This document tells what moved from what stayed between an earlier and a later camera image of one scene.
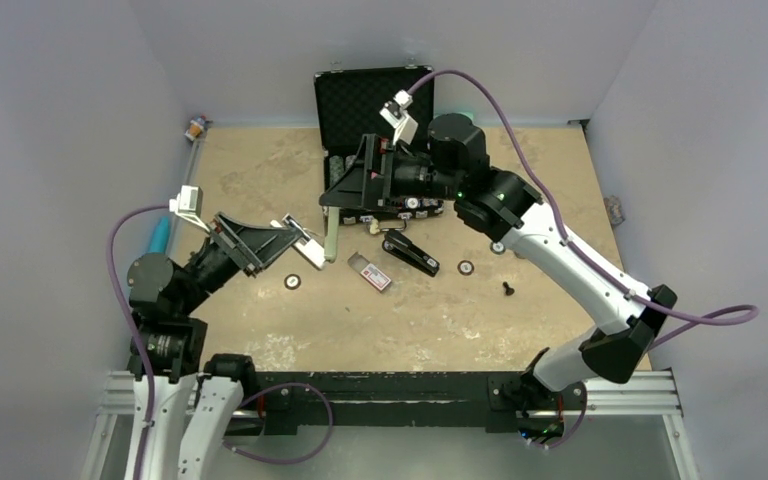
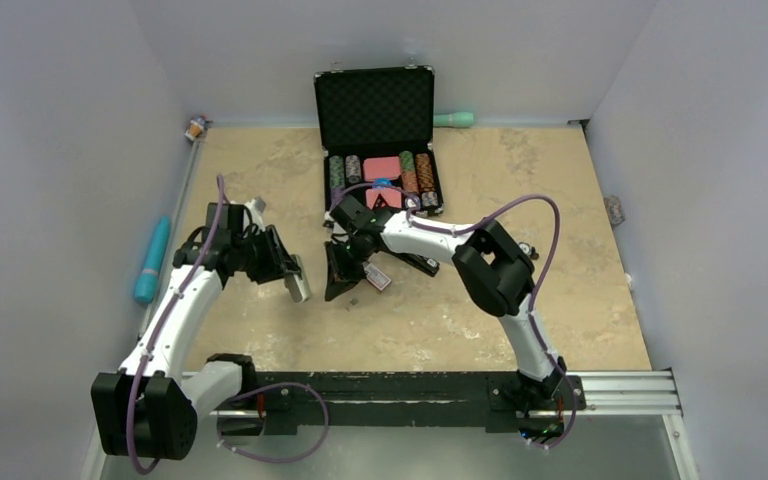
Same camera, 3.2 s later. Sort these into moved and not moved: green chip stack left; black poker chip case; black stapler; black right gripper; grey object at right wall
Moved: black right gripper
Not moved: black stapler; black poker chip case; green chip stack left; grey object at right wall
